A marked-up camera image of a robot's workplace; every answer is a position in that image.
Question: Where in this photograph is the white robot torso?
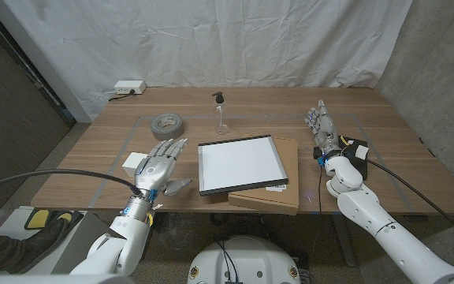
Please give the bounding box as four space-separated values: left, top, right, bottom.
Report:
187 235 302 284

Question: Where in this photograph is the black torso cable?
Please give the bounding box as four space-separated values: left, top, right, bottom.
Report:
214 239 230 284

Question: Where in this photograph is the white power outlet box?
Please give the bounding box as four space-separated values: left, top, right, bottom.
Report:
113 80 147 95

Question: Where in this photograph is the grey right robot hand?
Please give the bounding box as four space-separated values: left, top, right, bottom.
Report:
304 99 342 159

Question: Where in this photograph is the dark person shoe and leg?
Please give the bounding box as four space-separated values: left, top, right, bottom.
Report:
0 216 69 275

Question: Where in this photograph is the blue torso cable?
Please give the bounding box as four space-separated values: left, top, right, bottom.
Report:
223 243 240 284

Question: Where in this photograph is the small white cube box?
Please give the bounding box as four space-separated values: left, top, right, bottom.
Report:
121 151 149 178

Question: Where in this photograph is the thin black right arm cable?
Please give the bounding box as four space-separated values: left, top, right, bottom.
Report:
309 163 325 277

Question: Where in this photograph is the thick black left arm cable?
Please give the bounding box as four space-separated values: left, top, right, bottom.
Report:
0 168 143 196

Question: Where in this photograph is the grey duct tape roll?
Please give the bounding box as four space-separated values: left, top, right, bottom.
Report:
150 112 185 142

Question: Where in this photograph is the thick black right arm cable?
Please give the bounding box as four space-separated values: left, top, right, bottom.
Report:
367 157 454 247

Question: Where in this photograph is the yellow black foot pedal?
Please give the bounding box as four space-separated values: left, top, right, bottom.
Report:
24 207 84 233

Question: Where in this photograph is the white cloth backdrop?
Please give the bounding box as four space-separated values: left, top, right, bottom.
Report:
2 0 414 123

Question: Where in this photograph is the small black-framed whiteboard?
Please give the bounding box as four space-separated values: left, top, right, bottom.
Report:
197 134 289 197

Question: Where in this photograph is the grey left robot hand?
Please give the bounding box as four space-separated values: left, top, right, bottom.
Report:
133 137 193 197

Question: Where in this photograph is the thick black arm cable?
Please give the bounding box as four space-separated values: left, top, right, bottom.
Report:
0 168 143 196
367 157 454 247

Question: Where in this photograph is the black outlet power cord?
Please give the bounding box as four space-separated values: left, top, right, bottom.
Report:
107 89 136 103

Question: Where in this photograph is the flat brown cardboard box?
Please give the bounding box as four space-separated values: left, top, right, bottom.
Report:
227 136 300 216

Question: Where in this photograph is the small black box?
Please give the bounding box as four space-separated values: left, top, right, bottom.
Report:
339 136 369 181

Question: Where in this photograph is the clear pump spray bottle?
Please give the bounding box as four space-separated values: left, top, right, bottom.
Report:
211 91 230 136

